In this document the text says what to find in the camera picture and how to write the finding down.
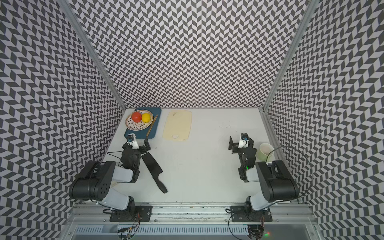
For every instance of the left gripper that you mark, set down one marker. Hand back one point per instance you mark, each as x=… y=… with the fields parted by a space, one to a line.
x=142 y=147

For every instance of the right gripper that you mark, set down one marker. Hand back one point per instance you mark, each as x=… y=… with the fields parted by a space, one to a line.
x=234 y=145

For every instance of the black cleaver knife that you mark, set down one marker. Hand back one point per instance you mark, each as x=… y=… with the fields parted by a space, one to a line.
x=155 y=170

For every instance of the cream cutting board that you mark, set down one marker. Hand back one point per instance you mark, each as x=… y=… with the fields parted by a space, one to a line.
x=178 y=125

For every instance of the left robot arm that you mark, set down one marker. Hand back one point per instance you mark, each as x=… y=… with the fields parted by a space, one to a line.
x=94 y=182

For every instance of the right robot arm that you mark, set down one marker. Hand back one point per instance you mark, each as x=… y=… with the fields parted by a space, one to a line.
x=276 y=183

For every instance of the patterned white bowl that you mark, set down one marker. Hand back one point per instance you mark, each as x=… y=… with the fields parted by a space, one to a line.
x=131 y=125

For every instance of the teal tray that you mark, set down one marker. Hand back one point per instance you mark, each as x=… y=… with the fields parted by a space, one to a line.
x=142 y=134

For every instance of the red tomato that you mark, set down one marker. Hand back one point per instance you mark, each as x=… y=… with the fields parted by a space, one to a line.
x=136 y=117

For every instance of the yellow lemon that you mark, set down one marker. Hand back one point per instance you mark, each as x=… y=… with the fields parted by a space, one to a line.
x=146 y=117

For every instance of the light green mug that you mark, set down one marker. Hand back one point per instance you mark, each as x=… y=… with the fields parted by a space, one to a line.
x=265 y=152

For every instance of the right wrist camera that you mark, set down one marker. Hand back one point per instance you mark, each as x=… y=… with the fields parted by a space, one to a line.
x=243 y=144

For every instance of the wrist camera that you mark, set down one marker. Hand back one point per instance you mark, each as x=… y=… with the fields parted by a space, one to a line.
x=132 y=141
x=243 y=144

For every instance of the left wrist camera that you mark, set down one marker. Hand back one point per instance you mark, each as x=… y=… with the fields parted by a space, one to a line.
x=132 y=141

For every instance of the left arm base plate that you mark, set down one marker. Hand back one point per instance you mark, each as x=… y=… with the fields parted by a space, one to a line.
x=141 y=213

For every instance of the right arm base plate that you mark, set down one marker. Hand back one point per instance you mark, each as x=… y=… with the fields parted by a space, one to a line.
x=239 y=214

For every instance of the aluminium front rail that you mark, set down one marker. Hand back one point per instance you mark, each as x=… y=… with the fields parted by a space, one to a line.
x=193 y=214

